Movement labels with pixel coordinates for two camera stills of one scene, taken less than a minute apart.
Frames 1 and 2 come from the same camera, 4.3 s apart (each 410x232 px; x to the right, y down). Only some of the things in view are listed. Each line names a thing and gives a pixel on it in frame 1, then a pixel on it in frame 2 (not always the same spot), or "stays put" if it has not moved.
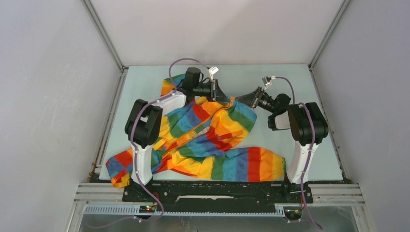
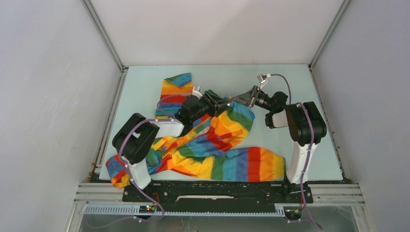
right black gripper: x=250 y=99 stays put
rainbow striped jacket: x=197 y=143 stays put
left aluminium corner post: x=107 y=38 stays put
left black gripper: x=215 y=94 to x=215 y=109
